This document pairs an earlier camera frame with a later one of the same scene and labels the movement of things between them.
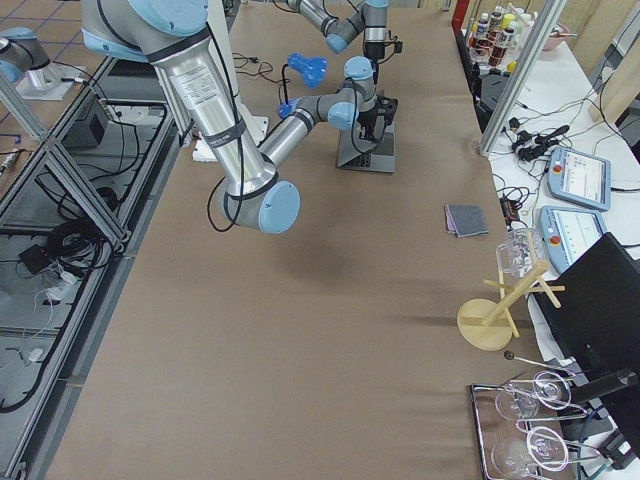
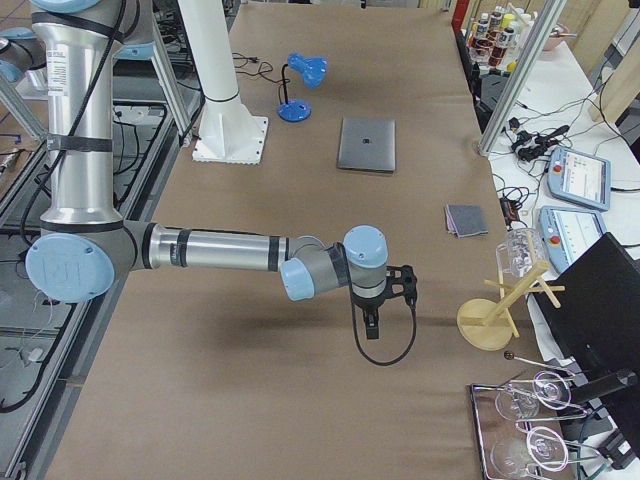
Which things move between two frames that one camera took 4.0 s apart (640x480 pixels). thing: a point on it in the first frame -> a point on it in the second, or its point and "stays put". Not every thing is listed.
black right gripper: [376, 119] -> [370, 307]
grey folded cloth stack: [466, 220] stays put
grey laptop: [380, 157] stays put
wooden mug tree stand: [486, 324] stays put
